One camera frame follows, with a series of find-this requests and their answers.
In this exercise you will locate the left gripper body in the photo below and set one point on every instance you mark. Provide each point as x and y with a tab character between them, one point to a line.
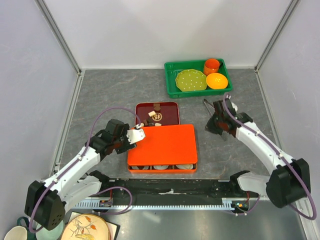
121	143

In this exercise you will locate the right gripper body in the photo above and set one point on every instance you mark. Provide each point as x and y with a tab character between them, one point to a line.
214	124

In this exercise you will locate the metal serving tongs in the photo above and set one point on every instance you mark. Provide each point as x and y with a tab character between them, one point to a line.
211	126

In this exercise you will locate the orange box lid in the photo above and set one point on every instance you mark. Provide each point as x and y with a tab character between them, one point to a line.
165	145

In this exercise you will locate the dark red lacquer tray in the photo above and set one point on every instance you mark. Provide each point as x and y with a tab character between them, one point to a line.
165	113

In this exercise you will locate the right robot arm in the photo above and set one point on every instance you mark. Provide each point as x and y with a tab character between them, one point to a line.
288	179

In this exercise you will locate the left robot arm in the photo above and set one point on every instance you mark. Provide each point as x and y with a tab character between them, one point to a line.
47	202

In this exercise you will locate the orange chocolate box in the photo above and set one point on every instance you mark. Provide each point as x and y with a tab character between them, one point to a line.
171	170

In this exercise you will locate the white paper cup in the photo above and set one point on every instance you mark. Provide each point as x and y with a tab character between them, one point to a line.
140	168
160	167
185	166

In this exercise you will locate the orange bowl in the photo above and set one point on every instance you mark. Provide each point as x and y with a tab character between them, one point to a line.
217	81

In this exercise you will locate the yellow-green dotted plate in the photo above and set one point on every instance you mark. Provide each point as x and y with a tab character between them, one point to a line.
191	80

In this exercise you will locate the green plastic bin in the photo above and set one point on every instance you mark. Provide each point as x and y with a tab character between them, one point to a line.
171	69

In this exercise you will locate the orange cup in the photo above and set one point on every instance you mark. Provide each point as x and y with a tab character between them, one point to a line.
211	65

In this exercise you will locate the floral decorated plate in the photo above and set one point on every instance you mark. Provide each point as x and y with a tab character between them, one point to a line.
86	227

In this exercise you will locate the pale green bowl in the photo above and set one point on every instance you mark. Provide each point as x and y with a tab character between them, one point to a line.
54	234

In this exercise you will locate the dark green mug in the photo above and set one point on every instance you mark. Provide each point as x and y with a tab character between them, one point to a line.
24	222

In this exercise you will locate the white mug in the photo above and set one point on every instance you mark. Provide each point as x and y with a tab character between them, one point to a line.
17	233

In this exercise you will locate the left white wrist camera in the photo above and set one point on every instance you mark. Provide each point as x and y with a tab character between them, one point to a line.
135	135

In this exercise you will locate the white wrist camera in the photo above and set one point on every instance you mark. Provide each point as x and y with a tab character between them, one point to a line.
234	106
135	135

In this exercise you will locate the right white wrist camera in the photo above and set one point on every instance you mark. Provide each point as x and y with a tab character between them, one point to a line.
234	106

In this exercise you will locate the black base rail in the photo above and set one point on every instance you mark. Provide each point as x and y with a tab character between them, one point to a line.
166	194

